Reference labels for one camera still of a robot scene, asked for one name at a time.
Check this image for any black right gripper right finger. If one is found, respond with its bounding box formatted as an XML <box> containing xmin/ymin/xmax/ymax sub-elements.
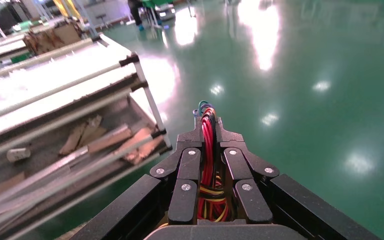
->
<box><xmin>215</xmin><ymin>116</ymin><xmax>281</xmax><ymax>225</ymax></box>

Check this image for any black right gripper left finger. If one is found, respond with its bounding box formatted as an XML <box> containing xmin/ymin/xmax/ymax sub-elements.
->
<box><xmin>149</xmin><ymin>116</ymin><xmax>203</xmax><ymax>225</ymax></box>

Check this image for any red yellow wire bundle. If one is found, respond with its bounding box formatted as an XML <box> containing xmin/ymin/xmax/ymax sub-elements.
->
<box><xmin>192</xmin><ymin>100</ymin><xmax>230</xmax><ymax>223</ymax></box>

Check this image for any brown cardboard scrap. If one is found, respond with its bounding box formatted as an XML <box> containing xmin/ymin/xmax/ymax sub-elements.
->
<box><xmin>86</xmin><ymin>125</ymin><xmax>133</xmax><ymax>155</ymax></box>
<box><xmin>0</xmin><ymin>171</ymin><xmax>26</xmax><ymax>204</ymax></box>
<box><xmin>58</xmin><ymin>114</ymin><xmax>108</xmax><ymax>157</ymax></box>
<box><xmin>114</xmin><ymin>126</ymin><xmax>165</xmax><ymax>167</ymax></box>

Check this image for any pipe rack with white shelves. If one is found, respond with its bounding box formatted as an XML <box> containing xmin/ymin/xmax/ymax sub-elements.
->
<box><xmin>0</xmin><ymin>33</ymin><xmax>174</xmax><ymax>240</ymax></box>

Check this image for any person in dark trousers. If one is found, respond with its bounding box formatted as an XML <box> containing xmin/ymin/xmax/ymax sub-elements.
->
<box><xmin>127</xmin><ymin>0</ymin><xmax>164</xmax><ymax>32</ymax></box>

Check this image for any small white block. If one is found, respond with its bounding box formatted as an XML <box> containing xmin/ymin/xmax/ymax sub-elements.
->
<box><xmin>6</xmin><ymin>147</ymin><xmax>32</xmax><ymax>164</ymax></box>

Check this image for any brown cardboard crate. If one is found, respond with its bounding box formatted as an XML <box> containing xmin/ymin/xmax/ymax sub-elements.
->
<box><xmin>22</xmin><ymin>19</ymin><xmax>84</xmax><ymax>56</ymax></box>

